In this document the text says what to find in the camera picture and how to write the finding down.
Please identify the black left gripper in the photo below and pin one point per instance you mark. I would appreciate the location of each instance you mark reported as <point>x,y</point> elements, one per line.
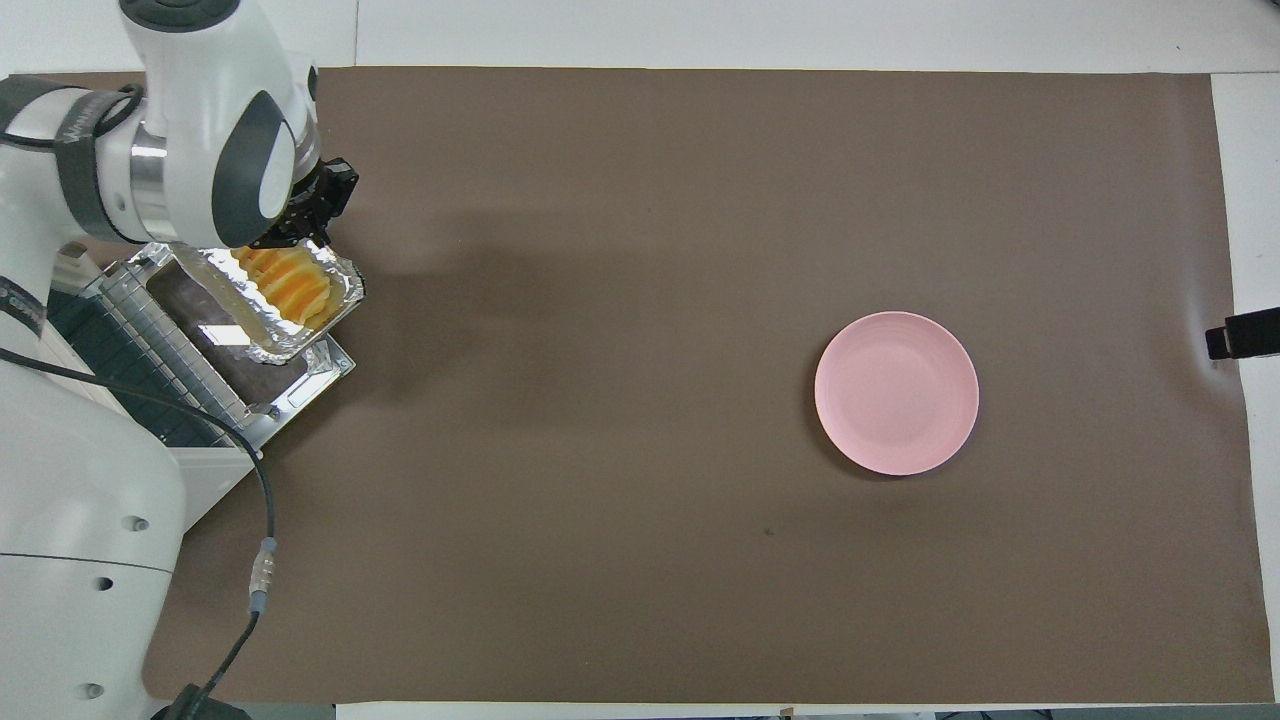
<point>325,190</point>

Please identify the sliced orange bread loaf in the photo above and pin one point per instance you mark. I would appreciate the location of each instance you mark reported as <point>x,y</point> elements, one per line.
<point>290,285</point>

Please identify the aluminium foil tray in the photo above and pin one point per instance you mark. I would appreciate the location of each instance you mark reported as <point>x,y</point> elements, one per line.
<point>270,345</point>

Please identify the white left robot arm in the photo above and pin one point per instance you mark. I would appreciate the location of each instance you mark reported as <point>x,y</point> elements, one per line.
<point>60,520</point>

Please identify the glass oven door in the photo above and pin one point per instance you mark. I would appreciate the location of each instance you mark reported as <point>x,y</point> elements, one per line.
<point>190,310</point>

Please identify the white toaster oven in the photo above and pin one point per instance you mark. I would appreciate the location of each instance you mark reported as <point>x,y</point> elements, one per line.
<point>215,480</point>

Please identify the pink round plate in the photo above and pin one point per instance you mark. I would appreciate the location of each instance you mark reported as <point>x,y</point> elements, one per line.
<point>895,393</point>

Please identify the brown paper table mat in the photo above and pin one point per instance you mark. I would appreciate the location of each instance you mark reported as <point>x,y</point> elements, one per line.
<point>650,400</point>

